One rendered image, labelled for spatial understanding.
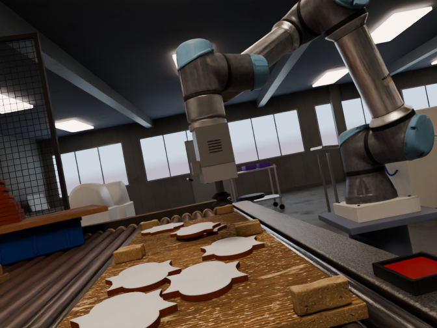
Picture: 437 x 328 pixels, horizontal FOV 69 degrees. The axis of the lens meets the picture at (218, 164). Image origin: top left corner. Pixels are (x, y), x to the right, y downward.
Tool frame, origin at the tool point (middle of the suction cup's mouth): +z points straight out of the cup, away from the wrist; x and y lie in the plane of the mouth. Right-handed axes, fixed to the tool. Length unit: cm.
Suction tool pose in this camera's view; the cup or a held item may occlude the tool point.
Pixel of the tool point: (222, 204)
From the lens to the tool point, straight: 61.9
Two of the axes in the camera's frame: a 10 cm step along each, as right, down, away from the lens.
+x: 9.7, -1.8, 1.4
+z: 1.9, 9.8, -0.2
